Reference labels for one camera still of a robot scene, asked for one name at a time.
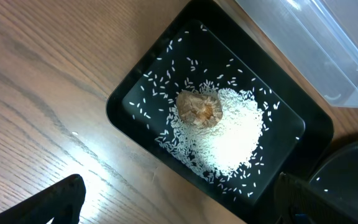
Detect pile of white rice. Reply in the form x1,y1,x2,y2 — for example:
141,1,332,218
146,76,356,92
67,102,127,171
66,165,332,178
128,24,301,202

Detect clear plastic container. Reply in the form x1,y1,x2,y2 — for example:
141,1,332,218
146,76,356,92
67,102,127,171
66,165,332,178
238,0,358,108

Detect round black tray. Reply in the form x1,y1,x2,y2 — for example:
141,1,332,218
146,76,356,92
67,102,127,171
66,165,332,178
310,141,358,223

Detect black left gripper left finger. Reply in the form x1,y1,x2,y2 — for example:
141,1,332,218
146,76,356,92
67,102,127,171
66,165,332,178
0,174,86,224

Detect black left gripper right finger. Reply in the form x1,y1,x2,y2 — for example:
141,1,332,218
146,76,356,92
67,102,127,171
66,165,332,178
274,172,358,223

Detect brown dried food piece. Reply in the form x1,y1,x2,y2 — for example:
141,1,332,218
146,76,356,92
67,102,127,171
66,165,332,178
176,90,223,128

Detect black rectangular tray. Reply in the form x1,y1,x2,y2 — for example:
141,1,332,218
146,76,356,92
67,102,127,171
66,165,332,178
106,1,334,223

